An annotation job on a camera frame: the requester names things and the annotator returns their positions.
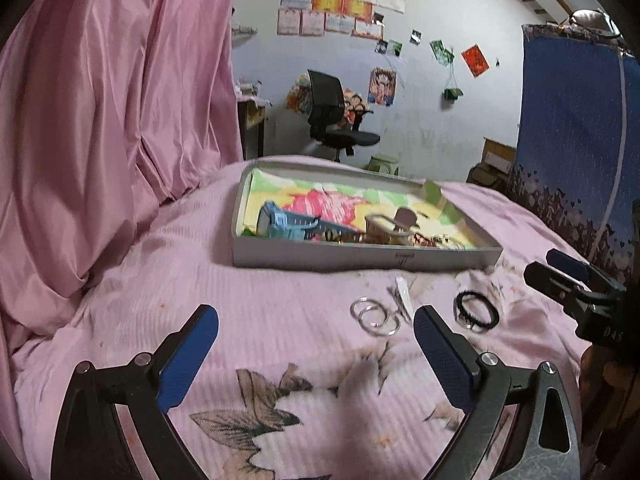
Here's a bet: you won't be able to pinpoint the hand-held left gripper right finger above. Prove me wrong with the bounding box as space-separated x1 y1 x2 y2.
413 304 583 480

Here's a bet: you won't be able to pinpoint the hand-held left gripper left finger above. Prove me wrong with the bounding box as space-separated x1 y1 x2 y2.
50 304 221 480

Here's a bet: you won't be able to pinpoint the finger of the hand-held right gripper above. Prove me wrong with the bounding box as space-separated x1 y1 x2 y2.
546 249 608 288
524 261 588 311

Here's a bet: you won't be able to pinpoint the black hair tie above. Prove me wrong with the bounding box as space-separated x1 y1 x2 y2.
454 290 500 332

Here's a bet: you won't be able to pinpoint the wide silver bangle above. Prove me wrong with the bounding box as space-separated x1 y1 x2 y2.
351 298 388 322
361 306 401 337

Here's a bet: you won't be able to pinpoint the white hair clip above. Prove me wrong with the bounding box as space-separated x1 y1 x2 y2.
389 276 416 323

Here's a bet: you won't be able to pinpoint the thin silver bangle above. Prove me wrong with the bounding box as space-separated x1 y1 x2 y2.
432 234 473 251

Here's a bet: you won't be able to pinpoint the grey cardboard box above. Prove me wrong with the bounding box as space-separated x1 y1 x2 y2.
231 157 503 271

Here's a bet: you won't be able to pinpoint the brown bag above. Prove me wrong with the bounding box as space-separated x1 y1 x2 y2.
467 162 511 191

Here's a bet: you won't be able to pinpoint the pink floral bedspread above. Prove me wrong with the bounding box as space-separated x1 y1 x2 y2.
10 155 611 480

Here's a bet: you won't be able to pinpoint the cardboard boxes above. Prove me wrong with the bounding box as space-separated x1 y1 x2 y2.
482 137 518 176

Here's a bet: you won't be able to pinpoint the blue printed cloth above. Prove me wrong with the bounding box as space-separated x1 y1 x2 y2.
505 22 640 281

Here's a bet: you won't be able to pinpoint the green plastic stool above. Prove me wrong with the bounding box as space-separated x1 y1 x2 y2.
367 154 401 176

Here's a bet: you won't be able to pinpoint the green hanging ornament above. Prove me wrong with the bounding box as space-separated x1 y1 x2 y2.
442 67 463 101

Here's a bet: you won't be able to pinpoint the red paper square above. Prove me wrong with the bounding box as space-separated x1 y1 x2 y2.
461 44 490 78

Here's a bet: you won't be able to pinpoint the black office chair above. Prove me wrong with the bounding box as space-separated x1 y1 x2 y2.
306 69 382 163

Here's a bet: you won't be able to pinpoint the wooden desk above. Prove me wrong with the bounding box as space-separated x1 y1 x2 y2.
236 95 273 161

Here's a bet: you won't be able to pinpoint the white rounded object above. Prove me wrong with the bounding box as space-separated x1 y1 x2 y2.
570 8 626 41

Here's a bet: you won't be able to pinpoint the pink satin curtain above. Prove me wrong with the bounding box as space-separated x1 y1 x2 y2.
0 0 244 466

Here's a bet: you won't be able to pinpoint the stack of papers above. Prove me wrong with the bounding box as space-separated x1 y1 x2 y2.
237 80 261 106

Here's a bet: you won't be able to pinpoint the colourful cartoon cutout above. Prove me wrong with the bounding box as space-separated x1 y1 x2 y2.
285 72 375 123

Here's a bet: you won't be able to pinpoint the green wall photo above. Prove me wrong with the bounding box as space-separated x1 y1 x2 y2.
430 39 456 66

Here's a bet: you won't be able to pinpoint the cartoon wall poster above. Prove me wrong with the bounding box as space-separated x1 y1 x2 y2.
368 67 397 107

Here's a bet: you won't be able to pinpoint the group of wall certificates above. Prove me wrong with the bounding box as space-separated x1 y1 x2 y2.
277 0 406 41

